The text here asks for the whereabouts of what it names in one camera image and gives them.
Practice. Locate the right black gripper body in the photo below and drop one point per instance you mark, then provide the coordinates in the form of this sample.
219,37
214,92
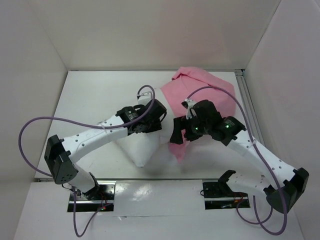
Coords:
180,129

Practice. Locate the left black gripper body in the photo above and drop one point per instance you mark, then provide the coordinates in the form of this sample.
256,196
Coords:
153,125

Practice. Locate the white pillow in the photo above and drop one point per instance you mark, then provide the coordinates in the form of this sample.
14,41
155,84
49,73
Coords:
140,147

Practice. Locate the pink pillowcase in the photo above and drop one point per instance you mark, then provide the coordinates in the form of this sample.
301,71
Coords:
199,85

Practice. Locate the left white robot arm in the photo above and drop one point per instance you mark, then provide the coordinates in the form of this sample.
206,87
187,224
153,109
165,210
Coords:
62,154

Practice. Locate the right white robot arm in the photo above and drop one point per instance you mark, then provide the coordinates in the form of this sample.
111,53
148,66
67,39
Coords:
280,183

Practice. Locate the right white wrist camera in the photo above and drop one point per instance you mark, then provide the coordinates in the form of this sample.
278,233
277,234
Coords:
188,105

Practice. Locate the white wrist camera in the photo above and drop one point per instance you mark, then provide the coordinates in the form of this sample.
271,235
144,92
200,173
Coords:
144,98
188,105

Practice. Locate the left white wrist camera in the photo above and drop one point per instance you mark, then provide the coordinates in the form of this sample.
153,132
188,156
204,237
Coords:
144,98

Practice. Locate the aluminium frame rail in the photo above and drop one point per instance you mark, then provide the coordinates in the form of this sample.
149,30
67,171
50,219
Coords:
248,105

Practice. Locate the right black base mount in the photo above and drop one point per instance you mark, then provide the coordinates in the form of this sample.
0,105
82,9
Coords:
216,199

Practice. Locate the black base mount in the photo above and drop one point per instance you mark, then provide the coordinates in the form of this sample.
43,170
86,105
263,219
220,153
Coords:
103,200
216,199

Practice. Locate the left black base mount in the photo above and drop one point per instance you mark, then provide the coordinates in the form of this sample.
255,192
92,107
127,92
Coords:
103,200

